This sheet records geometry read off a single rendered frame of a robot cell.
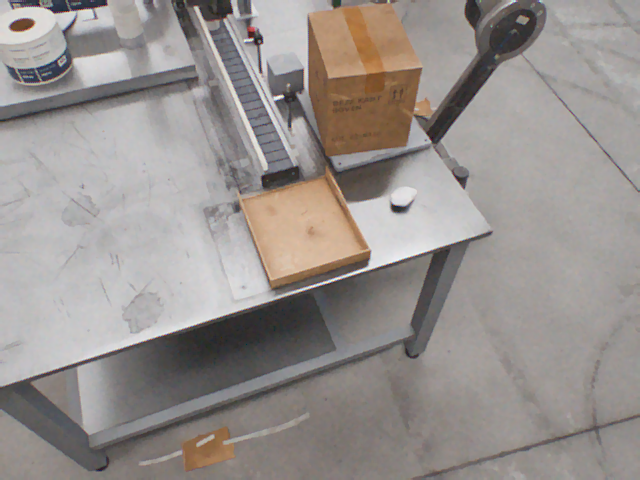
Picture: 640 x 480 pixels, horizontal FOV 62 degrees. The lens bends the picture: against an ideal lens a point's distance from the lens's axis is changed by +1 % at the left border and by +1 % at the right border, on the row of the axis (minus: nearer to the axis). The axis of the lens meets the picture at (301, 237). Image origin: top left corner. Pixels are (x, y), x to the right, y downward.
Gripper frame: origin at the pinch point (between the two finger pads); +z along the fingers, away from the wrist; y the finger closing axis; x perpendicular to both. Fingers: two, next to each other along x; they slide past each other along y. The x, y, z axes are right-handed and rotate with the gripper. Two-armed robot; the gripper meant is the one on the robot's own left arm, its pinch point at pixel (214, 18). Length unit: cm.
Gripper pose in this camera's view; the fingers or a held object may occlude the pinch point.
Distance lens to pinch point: 195.4
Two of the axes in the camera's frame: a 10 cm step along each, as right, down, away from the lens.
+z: -2.1, 0.3, 9.8
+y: -9.4, 2.9, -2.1
